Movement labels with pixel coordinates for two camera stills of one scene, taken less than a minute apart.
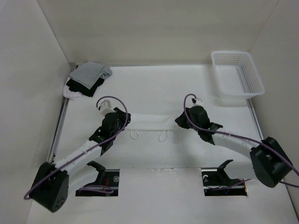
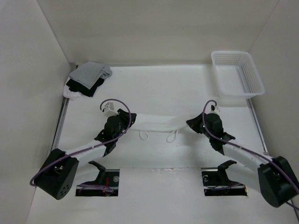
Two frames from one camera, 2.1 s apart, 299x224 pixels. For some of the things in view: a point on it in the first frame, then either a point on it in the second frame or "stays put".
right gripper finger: x=183 y=121 → x=197 y=123
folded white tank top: x=69 y=94 stays put
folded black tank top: x=78 y=86 stays put
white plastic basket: x=237 y=75 stays put
